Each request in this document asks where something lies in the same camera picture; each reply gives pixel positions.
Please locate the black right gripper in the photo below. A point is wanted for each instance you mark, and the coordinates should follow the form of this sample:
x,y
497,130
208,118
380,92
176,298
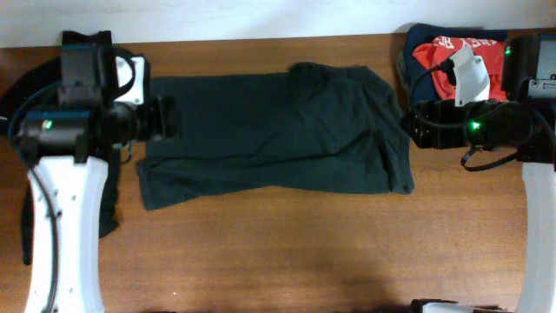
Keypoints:
x,y
437,139

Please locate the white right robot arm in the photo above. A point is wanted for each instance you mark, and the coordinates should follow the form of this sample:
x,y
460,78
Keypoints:
x,y
520,128

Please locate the navy blue folded garment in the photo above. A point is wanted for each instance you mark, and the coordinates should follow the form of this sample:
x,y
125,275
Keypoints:
x,y
427,45

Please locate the dark green t-shirt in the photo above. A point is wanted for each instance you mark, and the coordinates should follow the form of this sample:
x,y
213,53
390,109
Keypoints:
x,y
312,127

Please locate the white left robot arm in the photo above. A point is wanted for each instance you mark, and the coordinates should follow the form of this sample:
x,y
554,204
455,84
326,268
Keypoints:
x,y
66,202

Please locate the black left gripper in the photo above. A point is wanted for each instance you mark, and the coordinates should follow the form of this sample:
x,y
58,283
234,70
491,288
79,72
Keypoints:
x,y
163,122

